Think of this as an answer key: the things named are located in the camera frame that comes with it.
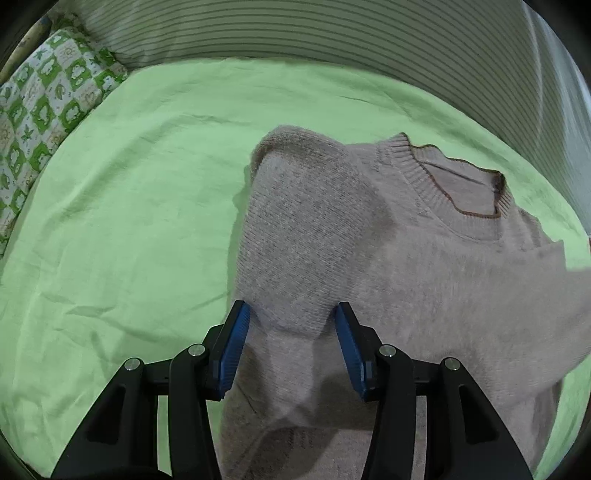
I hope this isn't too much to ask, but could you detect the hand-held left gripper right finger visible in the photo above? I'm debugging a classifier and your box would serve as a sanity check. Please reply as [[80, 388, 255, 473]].
[[333, 301, 534, 480]]

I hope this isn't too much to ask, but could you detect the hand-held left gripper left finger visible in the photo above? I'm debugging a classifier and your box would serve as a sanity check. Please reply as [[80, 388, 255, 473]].
[[51, 300, 252, 480]]

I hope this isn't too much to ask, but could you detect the beige knit sweater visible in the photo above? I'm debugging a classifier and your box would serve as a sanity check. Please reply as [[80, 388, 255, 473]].
[[219, 124, 591, 480]]

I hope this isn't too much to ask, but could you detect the green bed sheet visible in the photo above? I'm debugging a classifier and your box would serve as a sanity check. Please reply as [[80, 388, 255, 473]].
[[0, 58, 591, 480]]

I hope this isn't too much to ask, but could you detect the green checked leaf-print pillow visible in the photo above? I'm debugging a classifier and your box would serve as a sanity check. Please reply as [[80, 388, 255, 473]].
[[0, 25, 129, 257]]

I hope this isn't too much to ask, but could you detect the striped white pillow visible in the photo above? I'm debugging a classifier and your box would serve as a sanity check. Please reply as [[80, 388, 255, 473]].
[[76, 0, 591, 222]]

